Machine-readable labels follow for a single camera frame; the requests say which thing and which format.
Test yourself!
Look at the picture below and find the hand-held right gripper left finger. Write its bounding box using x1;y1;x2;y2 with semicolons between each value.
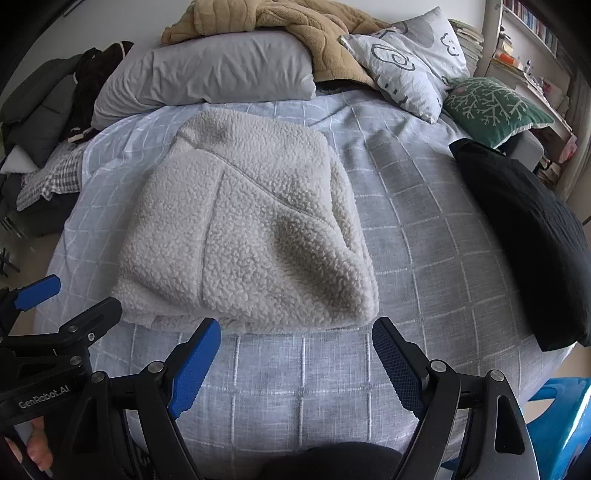
58;318;222;480

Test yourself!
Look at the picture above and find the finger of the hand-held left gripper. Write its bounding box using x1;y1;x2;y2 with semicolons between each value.
0;274;62;324
0;296;123;358

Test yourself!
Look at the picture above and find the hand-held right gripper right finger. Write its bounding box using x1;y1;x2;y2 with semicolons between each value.
372;316;540;480

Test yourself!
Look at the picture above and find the white fleece jacket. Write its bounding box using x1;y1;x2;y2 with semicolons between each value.
111;108;380;333

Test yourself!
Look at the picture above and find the person's left hand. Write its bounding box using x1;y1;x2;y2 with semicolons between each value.
4;418;54;468

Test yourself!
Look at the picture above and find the grey checked cloth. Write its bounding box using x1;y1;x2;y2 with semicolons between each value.
17;148;88;210

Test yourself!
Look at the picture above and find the light blue checked bedcover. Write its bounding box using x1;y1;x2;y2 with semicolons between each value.
46;90;578;467

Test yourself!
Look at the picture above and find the blue plastic stool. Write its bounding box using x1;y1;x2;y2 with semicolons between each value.
526;376;591;480

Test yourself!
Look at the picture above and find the black cushion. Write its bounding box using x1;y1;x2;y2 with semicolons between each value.
449;137;591;352

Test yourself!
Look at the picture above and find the dark brown garment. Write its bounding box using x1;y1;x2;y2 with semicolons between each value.
68;41;134;139

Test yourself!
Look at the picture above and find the grey fabric box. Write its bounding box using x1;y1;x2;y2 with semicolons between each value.
503;131;546;174

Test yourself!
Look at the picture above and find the grey pillow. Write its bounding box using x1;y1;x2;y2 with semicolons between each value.
91;33;318;130

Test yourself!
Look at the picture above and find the green branch-print pillow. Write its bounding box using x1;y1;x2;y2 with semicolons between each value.
443;76;555;149

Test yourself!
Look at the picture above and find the white patterned pillow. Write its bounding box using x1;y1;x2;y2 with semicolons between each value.
339;6;471;124

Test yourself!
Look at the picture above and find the stack of books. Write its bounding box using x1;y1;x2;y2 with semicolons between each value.
447;18;485;61

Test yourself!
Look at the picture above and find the white bookshelf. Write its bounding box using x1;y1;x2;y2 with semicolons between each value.
482;0;591;199

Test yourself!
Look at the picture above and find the tan quilted blanket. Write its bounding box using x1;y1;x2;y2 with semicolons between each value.
161;0;393;88

